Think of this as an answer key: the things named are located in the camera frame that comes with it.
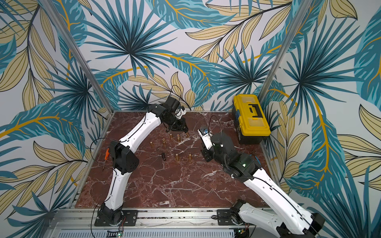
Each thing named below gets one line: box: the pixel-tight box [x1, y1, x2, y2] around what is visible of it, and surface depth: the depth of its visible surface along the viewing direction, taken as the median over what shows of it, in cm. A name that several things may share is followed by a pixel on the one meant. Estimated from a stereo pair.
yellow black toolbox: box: [232, 94, 271, 145], surface depth 97 cm
